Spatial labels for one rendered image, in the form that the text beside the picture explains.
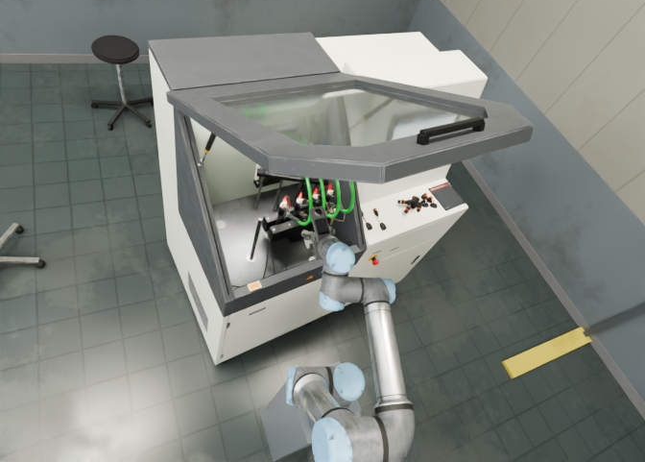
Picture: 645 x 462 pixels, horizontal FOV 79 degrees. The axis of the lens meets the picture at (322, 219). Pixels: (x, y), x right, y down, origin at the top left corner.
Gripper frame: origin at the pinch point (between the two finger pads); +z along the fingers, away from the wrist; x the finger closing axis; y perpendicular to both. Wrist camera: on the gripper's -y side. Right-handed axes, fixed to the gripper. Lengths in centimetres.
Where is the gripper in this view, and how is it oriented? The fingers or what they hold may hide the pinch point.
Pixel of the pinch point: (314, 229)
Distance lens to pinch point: 139.7
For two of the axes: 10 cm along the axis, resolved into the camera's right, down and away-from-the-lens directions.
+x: 9.6, -2.1, 2.0
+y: 1.7, 9.6, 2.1
